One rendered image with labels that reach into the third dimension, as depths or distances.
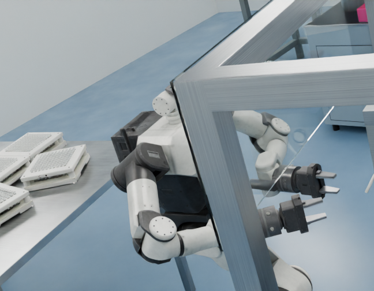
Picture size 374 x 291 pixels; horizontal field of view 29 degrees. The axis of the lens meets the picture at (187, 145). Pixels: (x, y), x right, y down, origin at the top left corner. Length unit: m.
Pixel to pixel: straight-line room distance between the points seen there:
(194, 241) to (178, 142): 0.35
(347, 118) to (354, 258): 1.42
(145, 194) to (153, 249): 0.17
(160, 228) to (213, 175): 0.76
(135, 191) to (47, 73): 5.15
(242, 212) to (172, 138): 0.99
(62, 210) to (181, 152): 0.85
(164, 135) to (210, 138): 1.05
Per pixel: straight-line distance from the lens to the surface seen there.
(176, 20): 8.38
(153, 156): 2.19
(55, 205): 3.03
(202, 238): 2.07
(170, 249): 2.02
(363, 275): 3.54
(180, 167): 2.27
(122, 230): 4.47
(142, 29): 8.01
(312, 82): 1.10
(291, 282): 2.50
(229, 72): 1.18
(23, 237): 2.89
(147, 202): 2.08
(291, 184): 2.33
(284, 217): 2.14
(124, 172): 2.21
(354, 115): 4.80
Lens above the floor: 2.06
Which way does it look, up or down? 23 degrees down
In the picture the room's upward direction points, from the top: 17 degrees counter-clockwise
